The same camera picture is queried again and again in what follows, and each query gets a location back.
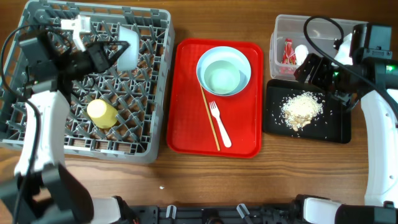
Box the white tissue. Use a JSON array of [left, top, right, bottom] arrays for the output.
[[295, 44, 309, 66]]

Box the red snack wrapper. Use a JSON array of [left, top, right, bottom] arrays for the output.
[[280, 39, 297, 74]]

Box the white plastic fork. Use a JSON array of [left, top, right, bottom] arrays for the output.
[[209, 101, 232, 148]]

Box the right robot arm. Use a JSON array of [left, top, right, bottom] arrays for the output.
[[294, 23, 397, 223]]

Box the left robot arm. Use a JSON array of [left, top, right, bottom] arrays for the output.
[[1, 30, 139, 223]]

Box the light green bowl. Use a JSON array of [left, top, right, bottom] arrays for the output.
[[203, 60, 240, 95]]

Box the light blue bowl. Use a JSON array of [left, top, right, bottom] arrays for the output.
[[117, 26, 140, 72]]

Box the white round plate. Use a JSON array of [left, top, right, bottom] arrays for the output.
[[196, 46, 251, 96]]

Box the red plastic tray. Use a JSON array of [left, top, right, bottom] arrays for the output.
[[166, 39, 264, 158]]

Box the clear plastic bin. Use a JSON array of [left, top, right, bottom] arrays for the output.
[[269, 14, 371, 82]]

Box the wooden chopstick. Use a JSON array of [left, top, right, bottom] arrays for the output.
[[200, 85, 221, 151]]

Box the grey dishwasher rack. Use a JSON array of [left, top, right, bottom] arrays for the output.
[[1, 1, 174, 164]]

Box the food scraps and rice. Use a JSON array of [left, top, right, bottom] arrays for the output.
[[271, 91, 326, 136]]

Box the yellow plastic cup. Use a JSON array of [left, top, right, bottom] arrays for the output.
[[87, 99, 118, 129]]

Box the black plastic tray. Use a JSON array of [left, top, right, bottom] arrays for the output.
[[262, 79, 351, 144]]

